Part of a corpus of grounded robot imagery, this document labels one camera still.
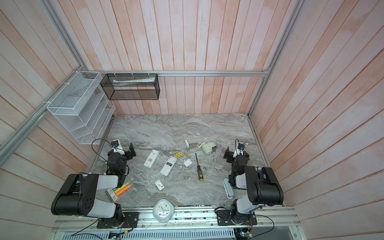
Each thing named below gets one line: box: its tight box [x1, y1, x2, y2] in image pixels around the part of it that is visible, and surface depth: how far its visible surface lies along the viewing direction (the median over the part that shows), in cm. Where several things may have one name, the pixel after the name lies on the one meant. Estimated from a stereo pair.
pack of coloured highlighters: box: [105, 182, 134, 203], surface depth 83 cm
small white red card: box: [154, 179, 165, 191], surface depth 85 cm
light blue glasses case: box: [222, 178, 235, 199], surface depth 81 cm
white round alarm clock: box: [152, 199, 175, 224], surface depth 76 cm
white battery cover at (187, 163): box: [183, 159, 193, 167], surface depth 95 cm
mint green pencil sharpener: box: [201, 141, 217, 155], surface depth 99 cm
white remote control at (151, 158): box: [143, 149, 160, 168], surface depth 96 cm
